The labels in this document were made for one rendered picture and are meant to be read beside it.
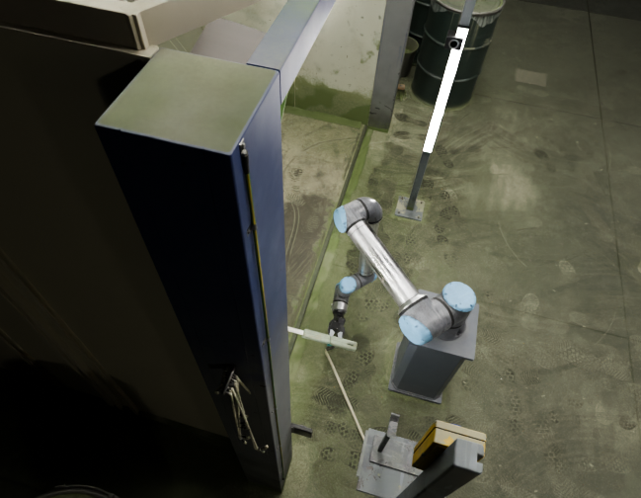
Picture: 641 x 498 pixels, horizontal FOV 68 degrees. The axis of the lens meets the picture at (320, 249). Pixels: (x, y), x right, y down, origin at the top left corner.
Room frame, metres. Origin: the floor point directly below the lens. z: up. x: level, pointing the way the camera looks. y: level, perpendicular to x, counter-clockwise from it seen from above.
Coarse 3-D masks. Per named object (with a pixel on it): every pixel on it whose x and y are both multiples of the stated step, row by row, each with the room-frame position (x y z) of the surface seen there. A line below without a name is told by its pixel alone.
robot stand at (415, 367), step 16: (464, 336) 1.03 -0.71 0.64; (400, 352) 1.13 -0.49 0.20; (416, 352) 0.98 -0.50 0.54; (432, 352) 0.96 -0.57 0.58; (448, 352) 0.94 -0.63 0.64; (464, 352) 0.95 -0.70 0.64; (400, 368) 1.01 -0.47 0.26; (416, 368) 0.97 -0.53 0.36; (432, 368) 0.96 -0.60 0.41; (448, 368) 0.94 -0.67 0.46; (400, 384) 0.98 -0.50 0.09; (416, 384) 0.96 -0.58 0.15; (432, 384) 0.95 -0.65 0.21; (432, 400) 0.93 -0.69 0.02
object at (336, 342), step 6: (288, 330) 1.16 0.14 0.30; (294, 330) 1.17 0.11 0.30; (300, 330) 1.17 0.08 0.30; (306, 330) 1.17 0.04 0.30; (312, 330) 1.18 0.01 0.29; (306, 336) 1.14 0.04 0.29; (312, 336) 1.14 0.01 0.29; (318, 336) 1.15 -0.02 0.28; (324, 336) 1.15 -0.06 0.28; (330, 336) 1.16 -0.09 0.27; (324, 342) 1.13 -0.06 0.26; (330, 342) 1.13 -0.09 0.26; (336, 342) 1.13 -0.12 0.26; (342, 342) 1.14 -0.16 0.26; (348, 342) 1.13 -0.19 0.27; (354, 342) 1.15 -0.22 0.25; (330, 348) 1.15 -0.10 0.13; (342, 348) 1.12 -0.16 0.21; (348, 348) 1.11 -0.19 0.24; (354, 348) 1.11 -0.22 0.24
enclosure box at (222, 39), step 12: (216, 24) 1.74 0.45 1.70; (228, 24) 1.76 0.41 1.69; (240, 24) 1.78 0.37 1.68; (204, 36) 1.64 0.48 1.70; (216, 36) 1.66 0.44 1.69; (228, 36) 1.68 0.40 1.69; (240, 36) 1.70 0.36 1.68; (252, 36) 1.72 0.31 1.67; (264, 36) 1.74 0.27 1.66; (204, 48) 1.57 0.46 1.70; (216, 48) 1.59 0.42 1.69; (228, 48) 1.60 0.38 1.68; (240, 48) 1.62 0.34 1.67; (252, 48) 1.64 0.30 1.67; (228, 60) 1.54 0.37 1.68; (240, 60) 1.55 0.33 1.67
